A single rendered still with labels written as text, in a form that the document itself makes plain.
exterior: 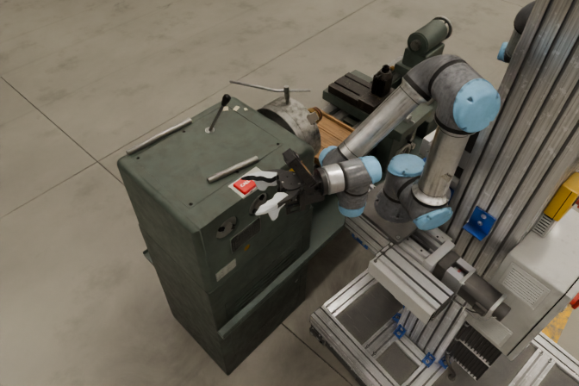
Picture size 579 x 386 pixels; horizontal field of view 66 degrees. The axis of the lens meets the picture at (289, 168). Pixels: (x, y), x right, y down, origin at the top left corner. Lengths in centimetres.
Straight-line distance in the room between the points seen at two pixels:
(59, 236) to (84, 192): 38
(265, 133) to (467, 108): 86
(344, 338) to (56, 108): 309
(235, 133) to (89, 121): 246
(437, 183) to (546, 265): 46
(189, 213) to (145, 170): 27
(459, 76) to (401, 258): 72
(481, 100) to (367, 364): 156
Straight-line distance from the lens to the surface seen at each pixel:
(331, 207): 242
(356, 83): 254
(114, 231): 317
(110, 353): 274
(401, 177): 146
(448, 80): 116
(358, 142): 126
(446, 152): 125
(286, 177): 112
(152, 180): 162
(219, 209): 149
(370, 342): 242
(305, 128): 187
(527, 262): 158
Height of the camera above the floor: 240
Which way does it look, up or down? 46 degrees down
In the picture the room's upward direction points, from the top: 1 degrees clockwise
